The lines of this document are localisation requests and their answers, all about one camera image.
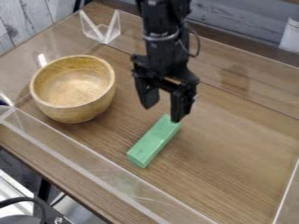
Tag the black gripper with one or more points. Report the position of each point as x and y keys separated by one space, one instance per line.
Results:
x=162 y=69

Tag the green rectangular block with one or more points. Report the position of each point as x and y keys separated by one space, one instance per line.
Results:
x=153 y=141

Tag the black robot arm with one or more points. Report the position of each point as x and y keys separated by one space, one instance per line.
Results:
x=165 y=16

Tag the light wooden bowl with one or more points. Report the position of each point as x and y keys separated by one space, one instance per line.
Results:
x=74 y=88

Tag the white cylindrical container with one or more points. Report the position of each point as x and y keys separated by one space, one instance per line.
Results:
x=290 y=39

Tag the black table leg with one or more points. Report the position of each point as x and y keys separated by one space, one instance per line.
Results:
x=44 y=190

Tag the clear acrylic tray wall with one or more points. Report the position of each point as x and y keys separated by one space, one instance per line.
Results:
x=222 y=173

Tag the black metal bracket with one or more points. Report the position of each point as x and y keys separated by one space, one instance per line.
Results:
x=47 y=214

